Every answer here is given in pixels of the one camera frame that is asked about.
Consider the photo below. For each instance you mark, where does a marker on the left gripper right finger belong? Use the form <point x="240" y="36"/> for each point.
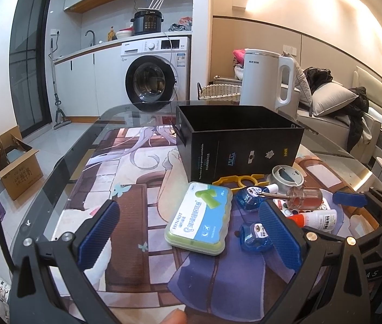
<point x="329" y="283"/>

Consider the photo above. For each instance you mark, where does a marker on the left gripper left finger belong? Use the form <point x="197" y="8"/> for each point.
<point x="34" y="297"/>

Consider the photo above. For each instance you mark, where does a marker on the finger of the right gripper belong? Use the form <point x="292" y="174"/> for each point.
<point x="357" y="200"/>

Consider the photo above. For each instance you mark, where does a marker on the white glue bottle red cap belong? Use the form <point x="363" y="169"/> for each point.
<point x="319" y="220"/>

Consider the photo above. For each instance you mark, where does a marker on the amber handle screwdriver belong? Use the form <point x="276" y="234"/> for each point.
<point x="299" y="198"/>

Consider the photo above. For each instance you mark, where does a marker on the blue eye drop bottle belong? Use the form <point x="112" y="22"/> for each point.
<point x="254" y="238"/>
<point x="251" y="197"/>

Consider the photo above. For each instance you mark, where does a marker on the white colourful button remote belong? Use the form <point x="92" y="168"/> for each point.
<point x="283" y="206"/>

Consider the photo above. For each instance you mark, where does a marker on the left hand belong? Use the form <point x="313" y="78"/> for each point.
<point x="177" y="316"/>

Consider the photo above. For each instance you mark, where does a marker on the grey sofa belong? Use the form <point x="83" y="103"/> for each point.
<point x="362" y="151"/>

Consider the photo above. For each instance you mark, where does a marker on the grey white pillow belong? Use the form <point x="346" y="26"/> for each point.
<point x="331" y="97"/>

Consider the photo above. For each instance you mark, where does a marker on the brown cardboard box on floor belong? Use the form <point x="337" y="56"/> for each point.
<point x="19" y="167"/>

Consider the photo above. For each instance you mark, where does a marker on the black jacket on sofa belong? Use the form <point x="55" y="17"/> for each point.
<point x="345" y="126"/>

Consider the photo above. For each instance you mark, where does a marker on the white electric kettle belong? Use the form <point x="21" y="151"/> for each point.
<point x="262" y="79"/>

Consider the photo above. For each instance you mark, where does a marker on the black open cardboard box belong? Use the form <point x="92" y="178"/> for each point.
<point x="219" y="140"/>

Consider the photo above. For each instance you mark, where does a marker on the woven wicker basket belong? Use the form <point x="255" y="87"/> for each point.
<point x="219" y="92"/>

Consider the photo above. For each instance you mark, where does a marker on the black glass door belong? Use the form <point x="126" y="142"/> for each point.
<point x="27" y="66"/>

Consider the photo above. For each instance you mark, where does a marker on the white front-load washing machine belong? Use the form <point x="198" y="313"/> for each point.
<point x="155" y="70"/>

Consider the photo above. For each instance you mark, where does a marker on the chrome kitchen faucet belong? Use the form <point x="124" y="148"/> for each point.
<point x="92" y="36"/>

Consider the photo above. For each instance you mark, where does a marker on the black rice cooker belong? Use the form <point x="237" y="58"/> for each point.
<point x="147" y="21"/>

